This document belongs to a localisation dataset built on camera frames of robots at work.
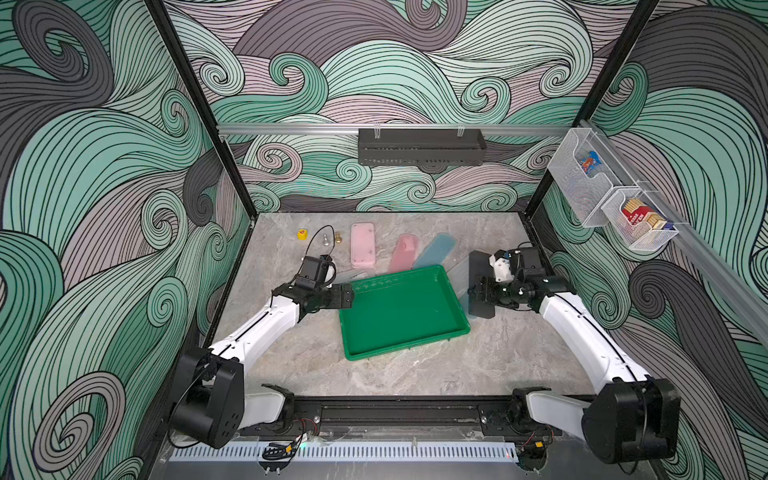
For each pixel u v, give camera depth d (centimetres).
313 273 67
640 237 63
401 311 92
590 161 83
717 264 55
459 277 101
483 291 74
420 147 106
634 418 38
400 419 74
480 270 84
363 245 109
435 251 109
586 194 82
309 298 63
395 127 95
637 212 66
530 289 58
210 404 40
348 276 101
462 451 70
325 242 110
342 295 76
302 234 112
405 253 107
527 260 63
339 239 111
